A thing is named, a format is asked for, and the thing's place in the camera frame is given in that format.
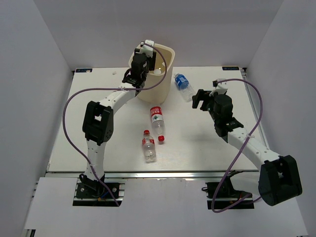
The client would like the beige plastic bin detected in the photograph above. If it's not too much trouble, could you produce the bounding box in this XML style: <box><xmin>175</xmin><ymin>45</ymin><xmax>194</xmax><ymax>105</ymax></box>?
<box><xmin>136</xmin><ymin>43</ymin><xmax>175</xmax><ymax>104</ymax></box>

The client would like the small red cap bottle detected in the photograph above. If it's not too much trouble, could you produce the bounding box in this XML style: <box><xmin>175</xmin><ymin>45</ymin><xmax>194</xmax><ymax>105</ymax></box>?
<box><xmin>142</xmin><ymin>130</ymin><xmax>156</xmax><ymax>163</ymax></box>

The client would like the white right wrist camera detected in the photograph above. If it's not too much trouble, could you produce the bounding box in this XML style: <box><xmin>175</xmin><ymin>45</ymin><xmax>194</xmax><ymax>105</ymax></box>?
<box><xmin>211</xmin><ymin>79</ymin><xmax>228</xmax><ymax>95</ymax></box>

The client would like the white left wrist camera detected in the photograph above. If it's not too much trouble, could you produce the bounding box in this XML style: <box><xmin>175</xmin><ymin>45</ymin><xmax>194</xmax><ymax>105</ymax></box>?
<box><xmin>139</xmin><ymin>39</ymin><xmax>155</xmax><ymax>58</ymax></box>

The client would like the blue label bottle by bin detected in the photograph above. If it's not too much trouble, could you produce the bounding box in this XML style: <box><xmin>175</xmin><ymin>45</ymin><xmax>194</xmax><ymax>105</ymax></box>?
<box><xmin>174</xmin><ymin>74</ymin><xmax>195</xmax><ymax>102</ymax></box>

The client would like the large red label bottle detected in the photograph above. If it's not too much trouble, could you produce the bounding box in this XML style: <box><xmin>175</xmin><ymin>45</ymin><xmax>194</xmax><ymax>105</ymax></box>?
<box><xmin>150</xmin><ymin>106</ymin><xmax>165</xmax><ymax>143</ymax></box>

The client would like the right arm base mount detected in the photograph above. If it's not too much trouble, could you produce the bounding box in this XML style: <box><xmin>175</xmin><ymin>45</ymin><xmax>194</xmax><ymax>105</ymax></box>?
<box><xmin>201</xmin><ymin>182</ymin><xmax>254</xmax><ymax>210</ymax></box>

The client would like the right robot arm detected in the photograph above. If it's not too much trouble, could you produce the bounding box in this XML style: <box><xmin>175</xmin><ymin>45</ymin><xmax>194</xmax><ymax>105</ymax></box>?
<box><xmin>192</xmin><ymin>89</ymin><xmax>303</xmax><ymax>206</ymax></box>

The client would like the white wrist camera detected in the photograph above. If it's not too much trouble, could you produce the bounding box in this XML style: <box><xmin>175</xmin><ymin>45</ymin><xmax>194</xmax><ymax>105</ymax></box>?
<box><xmin>211</xmin><ymin>79</ymin><xmax>228</xmax><ymax>95</ymax></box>
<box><xmin>139</xmin><ymin>39</ymin><xmax>155</xmax><ymax>58</ymax></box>

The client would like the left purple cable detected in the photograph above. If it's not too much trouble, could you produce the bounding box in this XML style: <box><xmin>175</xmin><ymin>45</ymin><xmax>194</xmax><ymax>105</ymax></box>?
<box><xmin>63</xmin><ymin>41</ymin><xmax>166</xmax><ymax>207</ymax></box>

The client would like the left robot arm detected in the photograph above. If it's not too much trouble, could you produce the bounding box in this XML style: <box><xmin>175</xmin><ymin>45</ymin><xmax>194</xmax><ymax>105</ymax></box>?
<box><xmin>79</xmin><ymin>49</ymin><xmax>157</xmax><ymax>197</ymax></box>

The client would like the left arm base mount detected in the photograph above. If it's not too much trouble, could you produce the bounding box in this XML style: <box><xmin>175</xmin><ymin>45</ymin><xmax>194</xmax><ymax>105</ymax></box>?
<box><xmin>73</xmin><ymin>174</ymin><xmax>124</xmax><ymax>207</ymax></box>

